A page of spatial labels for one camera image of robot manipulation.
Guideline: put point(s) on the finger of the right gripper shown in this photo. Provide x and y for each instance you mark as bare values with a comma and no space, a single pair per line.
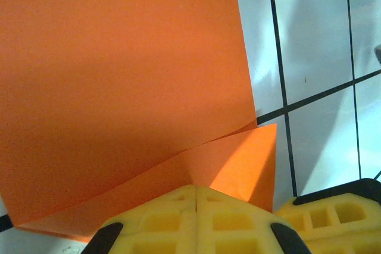
327,236

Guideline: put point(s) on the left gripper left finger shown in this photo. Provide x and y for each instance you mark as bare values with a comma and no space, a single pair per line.
190,224

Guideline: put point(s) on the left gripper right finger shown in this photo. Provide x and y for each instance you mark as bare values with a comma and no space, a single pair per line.
205,230

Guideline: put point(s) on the orange paper sheet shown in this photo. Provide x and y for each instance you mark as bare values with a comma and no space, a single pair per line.
119,57

